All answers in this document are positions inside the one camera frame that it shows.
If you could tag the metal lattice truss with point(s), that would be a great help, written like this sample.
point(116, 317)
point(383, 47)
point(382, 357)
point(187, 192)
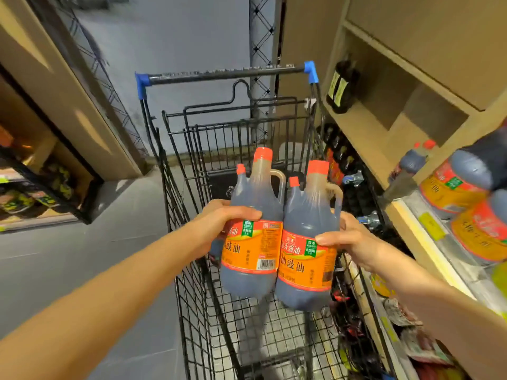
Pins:
point(103, 83)
point(261, 55)

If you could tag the person's left thumb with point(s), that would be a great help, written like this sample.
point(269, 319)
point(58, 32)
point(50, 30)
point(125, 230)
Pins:
point(243, 214)

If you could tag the person's left hand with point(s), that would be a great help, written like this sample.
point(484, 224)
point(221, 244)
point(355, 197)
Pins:
point(210, 229)

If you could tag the person's right forearm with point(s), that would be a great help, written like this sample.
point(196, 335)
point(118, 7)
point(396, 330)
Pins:
point(435, 308)

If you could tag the person's right hand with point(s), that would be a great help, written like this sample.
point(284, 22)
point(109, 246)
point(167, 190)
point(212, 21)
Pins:
point(356, 245)

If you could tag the person's right thumb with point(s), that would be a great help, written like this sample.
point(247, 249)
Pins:
point(330, 239)

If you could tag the row of yellow-green packets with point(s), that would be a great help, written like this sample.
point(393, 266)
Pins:
point(35, 193)

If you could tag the row of dark sauce bottles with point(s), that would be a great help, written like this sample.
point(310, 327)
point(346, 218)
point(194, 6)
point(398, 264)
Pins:
point(338, 154)

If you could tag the large soy sauce bottle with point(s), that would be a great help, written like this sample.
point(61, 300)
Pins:
point(455, 182)
point(253, 201)
point(307, 217)
point(483, 229)

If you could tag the pile of snack packets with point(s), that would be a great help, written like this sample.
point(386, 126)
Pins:
point(412, 332)

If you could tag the wooden display cabinet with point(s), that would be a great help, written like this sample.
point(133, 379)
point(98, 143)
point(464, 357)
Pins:
point(47, 87)

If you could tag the black cart seat flap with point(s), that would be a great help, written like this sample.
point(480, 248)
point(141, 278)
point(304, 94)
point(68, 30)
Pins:
point(221, 185)

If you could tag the small soy sauce bottle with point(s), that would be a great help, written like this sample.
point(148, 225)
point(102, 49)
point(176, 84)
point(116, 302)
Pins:
point(239, 185)
point(294, 197)
point(412, 160)

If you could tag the yellow shelf price tag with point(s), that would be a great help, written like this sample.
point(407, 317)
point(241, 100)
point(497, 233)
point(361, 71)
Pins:
point(431, 226)

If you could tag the dark bottles with yellow labels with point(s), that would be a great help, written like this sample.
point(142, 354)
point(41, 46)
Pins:
point(342, 89)

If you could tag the wooden shelving unit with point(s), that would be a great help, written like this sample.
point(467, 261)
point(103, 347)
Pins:
point(435, 47)

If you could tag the person's left forearm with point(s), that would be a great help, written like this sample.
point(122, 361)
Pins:
point(99, 300)

